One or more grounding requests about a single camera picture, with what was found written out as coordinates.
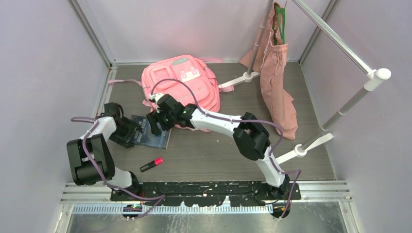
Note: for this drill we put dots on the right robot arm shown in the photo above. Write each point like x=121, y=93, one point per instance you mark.
x=249, y=134

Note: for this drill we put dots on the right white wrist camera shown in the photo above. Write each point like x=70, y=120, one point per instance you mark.
x=154, y=98

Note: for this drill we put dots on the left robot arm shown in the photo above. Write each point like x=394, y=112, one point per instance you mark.
x=90, y=159

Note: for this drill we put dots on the white metal clothes rack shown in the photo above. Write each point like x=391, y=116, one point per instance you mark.
x=375, y=78

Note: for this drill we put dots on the pink student backpack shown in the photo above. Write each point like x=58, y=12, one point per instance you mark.
x=178, y=76

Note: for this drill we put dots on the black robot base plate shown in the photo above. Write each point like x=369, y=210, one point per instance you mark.
x=205, y=194

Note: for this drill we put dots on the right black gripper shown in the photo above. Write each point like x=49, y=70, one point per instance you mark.
x=155, y=118

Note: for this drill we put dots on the green clothes hanger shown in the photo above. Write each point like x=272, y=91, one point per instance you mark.
x=280, y=14

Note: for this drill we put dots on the pink hanging trousers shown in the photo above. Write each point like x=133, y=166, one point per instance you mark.
x=270, y=62

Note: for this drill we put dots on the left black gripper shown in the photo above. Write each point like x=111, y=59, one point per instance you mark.
x=132, y=127

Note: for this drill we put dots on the pink capped black marker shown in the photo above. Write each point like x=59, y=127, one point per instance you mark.
x=151, y=164

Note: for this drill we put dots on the Nineteen Eighty-Four blue book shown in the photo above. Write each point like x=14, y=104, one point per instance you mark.
x=146, y=138

